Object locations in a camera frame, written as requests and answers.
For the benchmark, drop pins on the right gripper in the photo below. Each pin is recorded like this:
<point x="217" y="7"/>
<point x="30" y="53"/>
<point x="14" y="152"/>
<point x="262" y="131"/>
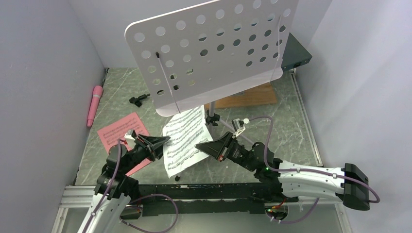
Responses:
<point x="219" y="147"/>

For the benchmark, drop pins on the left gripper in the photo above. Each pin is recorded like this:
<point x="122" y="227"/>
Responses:
<point x="153" y="146"/>

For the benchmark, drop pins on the white sheet music page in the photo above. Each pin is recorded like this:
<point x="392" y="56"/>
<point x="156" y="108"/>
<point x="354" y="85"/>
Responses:
<point x="185" y="130"/>

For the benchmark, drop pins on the pink sheet music page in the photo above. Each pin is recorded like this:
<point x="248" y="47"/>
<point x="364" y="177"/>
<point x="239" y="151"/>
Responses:
<point x="117" y="130"/>

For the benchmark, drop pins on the lilac perforated music stand desk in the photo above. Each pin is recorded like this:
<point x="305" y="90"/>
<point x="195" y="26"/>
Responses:
<point x="206" y="52"/>

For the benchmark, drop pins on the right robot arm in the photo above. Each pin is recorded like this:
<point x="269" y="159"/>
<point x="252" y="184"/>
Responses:
<point x="289" y="180"/>

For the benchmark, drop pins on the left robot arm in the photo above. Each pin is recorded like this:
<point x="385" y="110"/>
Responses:
<point x="114" y="189"/>

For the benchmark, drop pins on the black microphone desk stand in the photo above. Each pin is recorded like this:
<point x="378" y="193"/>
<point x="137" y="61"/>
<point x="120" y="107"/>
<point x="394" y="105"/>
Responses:
<point x="137" y="101"/>

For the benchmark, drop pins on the wooden board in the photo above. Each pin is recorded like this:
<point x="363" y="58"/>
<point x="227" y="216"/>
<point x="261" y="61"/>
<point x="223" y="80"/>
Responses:
<point x="259" y="95"/>

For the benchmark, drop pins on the dark teal rack unit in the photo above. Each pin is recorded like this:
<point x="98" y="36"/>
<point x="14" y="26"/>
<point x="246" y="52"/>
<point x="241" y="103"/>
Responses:
<point x="295" y="54"/>

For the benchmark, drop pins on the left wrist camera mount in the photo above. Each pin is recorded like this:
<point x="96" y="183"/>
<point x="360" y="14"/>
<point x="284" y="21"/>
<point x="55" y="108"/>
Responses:
<point x="130" y="136"/>

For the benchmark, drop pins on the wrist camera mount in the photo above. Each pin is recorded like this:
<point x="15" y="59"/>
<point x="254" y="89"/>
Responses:
<point x="239" y="126"/>
<point x="130" y="136"/>

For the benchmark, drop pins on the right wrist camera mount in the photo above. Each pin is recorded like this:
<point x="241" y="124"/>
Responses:
<point x="239" y="126"/>

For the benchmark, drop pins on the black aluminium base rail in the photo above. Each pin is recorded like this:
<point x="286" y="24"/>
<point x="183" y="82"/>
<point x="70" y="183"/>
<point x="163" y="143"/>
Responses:
<point x="210" y="198"/>

